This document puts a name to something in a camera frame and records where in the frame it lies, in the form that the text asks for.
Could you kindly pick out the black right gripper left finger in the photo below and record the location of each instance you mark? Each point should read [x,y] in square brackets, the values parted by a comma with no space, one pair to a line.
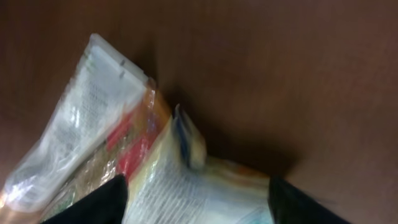
[105,205]

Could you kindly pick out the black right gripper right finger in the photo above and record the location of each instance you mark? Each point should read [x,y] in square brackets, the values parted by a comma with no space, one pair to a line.
[289,205]

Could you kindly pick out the yellow white snack bag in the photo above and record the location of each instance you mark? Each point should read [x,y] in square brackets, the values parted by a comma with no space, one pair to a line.
[179,183]

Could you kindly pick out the white tube with gold cap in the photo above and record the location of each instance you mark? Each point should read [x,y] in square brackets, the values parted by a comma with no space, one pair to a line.
[105,86]

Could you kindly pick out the orange spaghetti packet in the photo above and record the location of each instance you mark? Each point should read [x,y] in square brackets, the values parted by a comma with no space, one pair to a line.
[121,152]

